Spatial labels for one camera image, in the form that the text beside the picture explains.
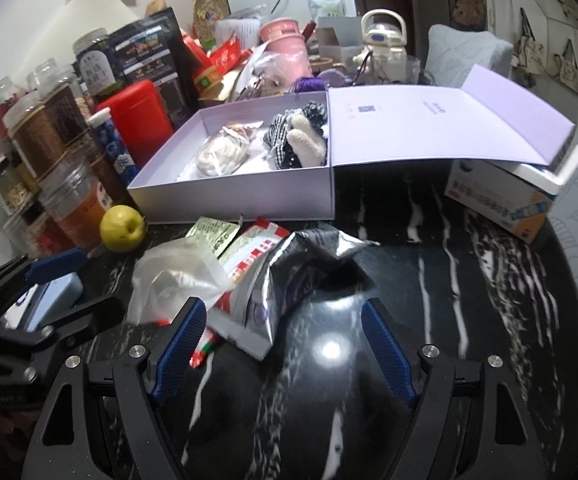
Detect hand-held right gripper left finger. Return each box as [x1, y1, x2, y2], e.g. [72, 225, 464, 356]
[21, 297, 208, 480]

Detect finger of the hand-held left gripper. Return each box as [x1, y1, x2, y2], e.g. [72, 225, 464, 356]
[0, 295, 130, 361]
[0, 247, 90, 311]

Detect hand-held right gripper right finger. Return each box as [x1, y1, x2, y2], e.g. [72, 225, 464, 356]
[360, 297, 552, 480]

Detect clear plastic bag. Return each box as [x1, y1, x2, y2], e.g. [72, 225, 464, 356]
[128, 237, 232, 323]

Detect silver snack packet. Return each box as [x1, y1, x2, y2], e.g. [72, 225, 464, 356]
[206, 227, 382, 361]

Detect green sachet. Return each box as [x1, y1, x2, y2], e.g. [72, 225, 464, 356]
[186, 216, 242, 261]

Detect red white sachet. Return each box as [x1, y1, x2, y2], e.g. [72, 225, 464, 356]
[189, 217, 291, 368]

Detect lavender gift box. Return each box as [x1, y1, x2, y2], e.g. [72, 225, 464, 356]
[128, 64, 577, 224]

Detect white fabric flower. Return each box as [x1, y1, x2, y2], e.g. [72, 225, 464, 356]
[196, 127, 252, 177]

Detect checkered dress plush doll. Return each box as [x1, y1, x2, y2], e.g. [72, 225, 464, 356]
[261, 101, 330, 170]

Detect light blue box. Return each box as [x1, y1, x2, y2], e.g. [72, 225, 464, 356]
[0, 272, 86, 333]

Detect yellow fruit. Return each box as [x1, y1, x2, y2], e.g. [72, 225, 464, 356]
[100, 205, 147, 252]

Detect blue tablet tube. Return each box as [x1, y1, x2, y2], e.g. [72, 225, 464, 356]
[89, 112, 137, 186]

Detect cluster of clear food jars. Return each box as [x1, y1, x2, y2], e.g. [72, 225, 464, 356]
[0, 27, 142, 256]

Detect red canister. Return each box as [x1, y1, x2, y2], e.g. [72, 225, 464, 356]
[94, 79, 175, 171]

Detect white blue carton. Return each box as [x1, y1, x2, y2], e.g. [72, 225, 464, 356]
[444, 157, 555, 245]

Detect black stand-up pouch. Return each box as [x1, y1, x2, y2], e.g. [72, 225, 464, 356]
[108, 7, 195, 126]

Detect orange snack packet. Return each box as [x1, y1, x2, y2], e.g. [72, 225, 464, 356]
[191, 67, 225, 98]

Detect white foam board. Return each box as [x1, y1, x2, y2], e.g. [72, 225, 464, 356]
[11, 0, 142, 86]

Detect white flat box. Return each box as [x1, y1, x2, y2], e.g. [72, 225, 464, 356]
[512, 144, 578, 195]

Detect red snack packets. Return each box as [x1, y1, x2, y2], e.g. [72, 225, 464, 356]
[184, 35, 250, 96]

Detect purple tassel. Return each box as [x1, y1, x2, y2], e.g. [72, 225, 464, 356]
[289, 76, 326, 94]

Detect clear drinking glass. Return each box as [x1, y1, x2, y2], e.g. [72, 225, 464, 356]
[404, 55, 432, 86]

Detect clear container with papers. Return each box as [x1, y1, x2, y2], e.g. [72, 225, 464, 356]
[216, 5, 270, 46]

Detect woven round fan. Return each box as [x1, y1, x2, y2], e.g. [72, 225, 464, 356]
[192, 0, 232, 41]

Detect pink tumbler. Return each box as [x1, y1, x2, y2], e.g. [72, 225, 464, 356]
[264, 40, 312, 88]

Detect white cartoon water bottle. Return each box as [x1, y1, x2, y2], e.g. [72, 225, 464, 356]
[354, 8, 410, 83]

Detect grey open carton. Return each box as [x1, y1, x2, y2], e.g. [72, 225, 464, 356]
[316, 15, 365, 63]

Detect pink paper cup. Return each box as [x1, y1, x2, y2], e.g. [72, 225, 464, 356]
[259, 16, 302, 43]

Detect cream tote bag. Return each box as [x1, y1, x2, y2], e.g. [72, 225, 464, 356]
[514, 7, 550, 73]
[559, 40, 578, 93]

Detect green white packet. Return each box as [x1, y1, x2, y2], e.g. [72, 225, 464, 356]
[303, 0, 346, 18]

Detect brown bear bag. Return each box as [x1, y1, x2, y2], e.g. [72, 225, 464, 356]
[452, 0, 487, 31]

